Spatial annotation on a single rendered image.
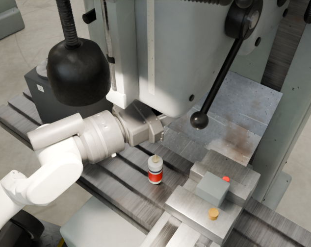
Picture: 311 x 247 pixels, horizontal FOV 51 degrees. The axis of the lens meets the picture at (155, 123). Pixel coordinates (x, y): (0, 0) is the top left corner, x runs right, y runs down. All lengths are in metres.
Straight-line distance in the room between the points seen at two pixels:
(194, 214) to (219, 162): 0.19
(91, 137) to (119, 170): 0.36
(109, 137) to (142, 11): 0.26
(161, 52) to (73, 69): 0.14
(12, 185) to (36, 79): 0.43
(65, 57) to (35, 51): 2.78
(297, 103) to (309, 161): 1.34
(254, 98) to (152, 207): 0.44
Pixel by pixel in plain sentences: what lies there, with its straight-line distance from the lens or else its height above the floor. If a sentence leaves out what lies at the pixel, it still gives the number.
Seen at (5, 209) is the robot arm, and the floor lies 1.19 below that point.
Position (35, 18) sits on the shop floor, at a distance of 3.62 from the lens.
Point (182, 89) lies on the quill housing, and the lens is 0.49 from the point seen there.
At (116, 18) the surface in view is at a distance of 0.43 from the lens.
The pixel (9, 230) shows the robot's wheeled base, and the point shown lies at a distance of 1.31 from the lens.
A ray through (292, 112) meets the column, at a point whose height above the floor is 1.03.
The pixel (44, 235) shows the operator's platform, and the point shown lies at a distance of 1.50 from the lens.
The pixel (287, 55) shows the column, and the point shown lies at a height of 1.21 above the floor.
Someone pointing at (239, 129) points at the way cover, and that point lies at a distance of 1.04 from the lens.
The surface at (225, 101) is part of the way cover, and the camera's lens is 1.04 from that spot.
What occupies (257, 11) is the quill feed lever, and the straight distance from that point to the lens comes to 0.53.
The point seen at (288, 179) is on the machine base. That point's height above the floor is 0.20.
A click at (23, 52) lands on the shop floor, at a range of 3.16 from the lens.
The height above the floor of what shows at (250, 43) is 1.38.
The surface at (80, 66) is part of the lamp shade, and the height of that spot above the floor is 1.50.
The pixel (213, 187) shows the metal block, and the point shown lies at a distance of 0.76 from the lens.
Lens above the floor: 1.71
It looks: 48 degrees down
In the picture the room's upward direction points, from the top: straight up
